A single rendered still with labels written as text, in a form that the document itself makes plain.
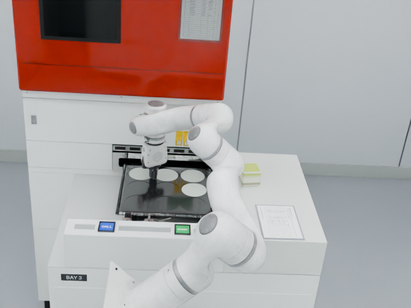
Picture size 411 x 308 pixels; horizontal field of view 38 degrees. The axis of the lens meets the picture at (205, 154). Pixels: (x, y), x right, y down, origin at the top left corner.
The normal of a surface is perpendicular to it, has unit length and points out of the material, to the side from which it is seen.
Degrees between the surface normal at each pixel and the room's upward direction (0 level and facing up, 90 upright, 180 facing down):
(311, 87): 90
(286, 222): 0
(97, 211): 0
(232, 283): 90
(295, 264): 90
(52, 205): 90
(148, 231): 0
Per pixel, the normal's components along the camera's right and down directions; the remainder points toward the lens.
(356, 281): 0.07, -0.87
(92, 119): 0.04, 0.48
